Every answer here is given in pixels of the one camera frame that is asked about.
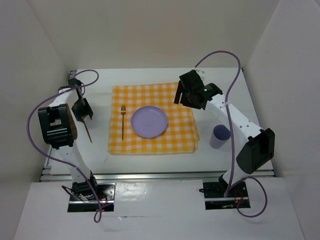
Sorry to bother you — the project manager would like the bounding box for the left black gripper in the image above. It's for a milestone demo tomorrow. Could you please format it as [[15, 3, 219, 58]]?
[[70, 98, 93, 124]]

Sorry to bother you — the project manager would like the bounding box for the copper spoon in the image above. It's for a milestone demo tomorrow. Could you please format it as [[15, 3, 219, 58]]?
[[81, 118, 93, 143]]

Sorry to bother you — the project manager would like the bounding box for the copper fork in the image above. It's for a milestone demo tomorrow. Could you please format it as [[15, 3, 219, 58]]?
[[120, 104, 126, 140]]

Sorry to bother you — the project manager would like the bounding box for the yellow white checkered cloth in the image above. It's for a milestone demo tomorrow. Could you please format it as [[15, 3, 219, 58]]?
[[108, 82, 200, 155]]

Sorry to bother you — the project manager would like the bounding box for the lilac plastic plate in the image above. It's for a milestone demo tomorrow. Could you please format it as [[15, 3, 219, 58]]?
[[130, 105, 169, 139]]

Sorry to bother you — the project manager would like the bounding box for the lilac plastic cup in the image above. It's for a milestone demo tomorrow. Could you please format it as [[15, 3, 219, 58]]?
[[209, 124, 231, 149]]

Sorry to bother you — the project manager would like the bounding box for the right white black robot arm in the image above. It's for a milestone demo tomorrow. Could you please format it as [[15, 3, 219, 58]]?
[[174, 70, 275, 196]]

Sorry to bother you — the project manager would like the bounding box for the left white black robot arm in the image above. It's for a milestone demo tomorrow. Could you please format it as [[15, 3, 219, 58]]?
[[37, 78, 99, 201]]

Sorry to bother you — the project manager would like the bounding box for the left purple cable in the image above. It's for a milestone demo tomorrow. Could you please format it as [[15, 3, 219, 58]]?
[[26, 69, 113, 224]]

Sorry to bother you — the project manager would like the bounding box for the purple cable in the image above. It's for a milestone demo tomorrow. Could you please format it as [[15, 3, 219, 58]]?
[[193, 50, 269, 218], [26, 69, 113, 224]]

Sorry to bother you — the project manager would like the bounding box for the front aluminium rail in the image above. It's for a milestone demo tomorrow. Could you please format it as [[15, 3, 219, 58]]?
[[39, 169, 275, 182]]

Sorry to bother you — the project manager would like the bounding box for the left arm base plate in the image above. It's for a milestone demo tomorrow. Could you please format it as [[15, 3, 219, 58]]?
[[62, 183, 116, 213]]

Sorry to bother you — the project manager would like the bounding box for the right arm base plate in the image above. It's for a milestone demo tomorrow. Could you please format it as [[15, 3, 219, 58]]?
[[198, 182, 251, 210]]

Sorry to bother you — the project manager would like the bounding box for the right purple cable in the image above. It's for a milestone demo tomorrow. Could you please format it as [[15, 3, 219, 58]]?
[[193, 50, 269, 218]]

